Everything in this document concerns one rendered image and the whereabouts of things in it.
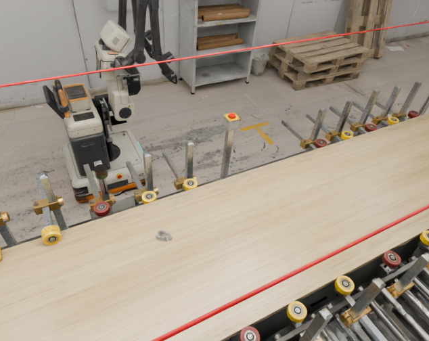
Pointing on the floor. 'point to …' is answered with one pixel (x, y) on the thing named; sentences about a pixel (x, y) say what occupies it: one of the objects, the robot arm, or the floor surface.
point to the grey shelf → (191, 78)
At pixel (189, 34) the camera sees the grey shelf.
